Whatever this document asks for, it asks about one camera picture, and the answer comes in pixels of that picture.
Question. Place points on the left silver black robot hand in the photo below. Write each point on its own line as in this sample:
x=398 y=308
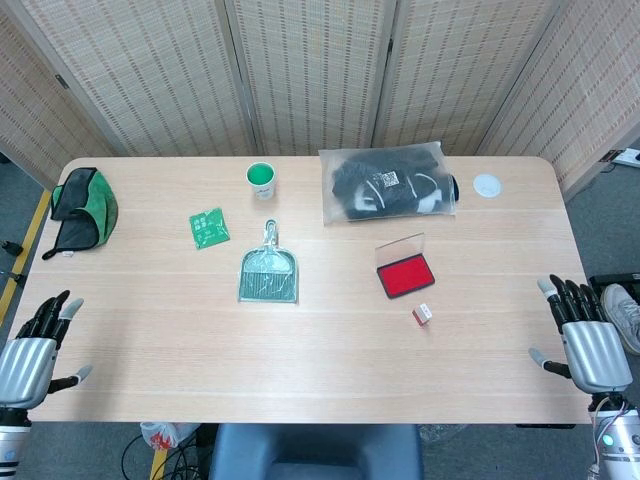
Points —
x=27 y=367

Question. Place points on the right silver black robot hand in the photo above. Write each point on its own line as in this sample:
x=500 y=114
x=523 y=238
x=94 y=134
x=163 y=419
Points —
x=595 y=355

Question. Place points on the white and red stamp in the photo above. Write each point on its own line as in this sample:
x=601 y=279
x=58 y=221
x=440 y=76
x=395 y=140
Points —
x=422 y=314

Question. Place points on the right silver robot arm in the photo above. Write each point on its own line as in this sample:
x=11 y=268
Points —
x=620 y=440

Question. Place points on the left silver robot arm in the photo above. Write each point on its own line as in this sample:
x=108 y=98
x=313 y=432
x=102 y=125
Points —
x=10 y=450

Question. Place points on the grey sneaker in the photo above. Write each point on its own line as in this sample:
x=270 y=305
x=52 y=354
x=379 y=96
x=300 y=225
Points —
x=622 y=310

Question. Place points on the black box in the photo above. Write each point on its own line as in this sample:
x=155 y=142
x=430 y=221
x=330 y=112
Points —
x=615 y=279

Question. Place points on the small black floor fixture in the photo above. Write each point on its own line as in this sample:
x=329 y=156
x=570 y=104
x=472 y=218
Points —
x=10 y=246

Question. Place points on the white red plastic bag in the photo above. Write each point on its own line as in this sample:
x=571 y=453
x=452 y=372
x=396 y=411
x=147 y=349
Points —
x=160 y=435

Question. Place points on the green and black cloth bag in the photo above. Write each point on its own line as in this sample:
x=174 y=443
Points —
x=102 y=200

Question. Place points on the white round lid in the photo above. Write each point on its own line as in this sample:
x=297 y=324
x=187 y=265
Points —
x=487 y=185

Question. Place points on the white power strip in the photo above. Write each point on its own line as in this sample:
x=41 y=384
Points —
x=627 y=156

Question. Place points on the red ink pad clear lid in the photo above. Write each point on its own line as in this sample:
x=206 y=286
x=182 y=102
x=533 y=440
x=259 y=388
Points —
x=405 y=275

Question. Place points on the green circuit board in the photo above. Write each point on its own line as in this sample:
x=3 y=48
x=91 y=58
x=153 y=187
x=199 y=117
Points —
x=210 y=229

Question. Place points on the green dustpan brush set packaged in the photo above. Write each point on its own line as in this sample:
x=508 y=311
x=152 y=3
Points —
x=267 y=277

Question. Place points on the clear bag with black items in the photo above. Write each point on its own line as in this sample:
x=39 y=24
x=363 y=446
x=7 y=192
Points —
x=385 y=195

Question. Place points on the white paper cup green inside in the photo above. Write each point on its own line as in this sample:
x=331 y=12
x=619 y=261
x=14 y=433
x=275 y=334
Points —
x=261 y=190

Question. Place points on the blue chair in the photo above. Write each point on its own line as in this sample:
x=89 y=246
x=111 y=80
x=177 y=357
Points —
x=315 y=455

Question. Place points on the woven folding screen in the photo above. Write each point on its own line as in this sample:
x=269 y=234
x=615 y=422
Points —
x=150 y=75

